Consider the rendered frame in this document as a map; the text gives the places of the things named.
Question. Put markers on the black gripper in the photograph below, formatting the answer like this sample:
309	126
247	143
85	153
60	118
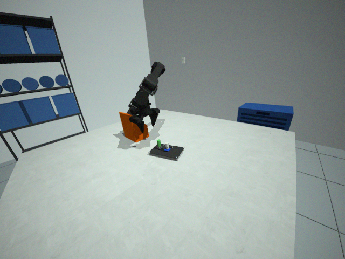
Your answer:
145	110

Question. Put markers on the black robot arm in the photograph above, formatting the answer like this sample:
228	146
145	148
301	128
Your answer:
149	87

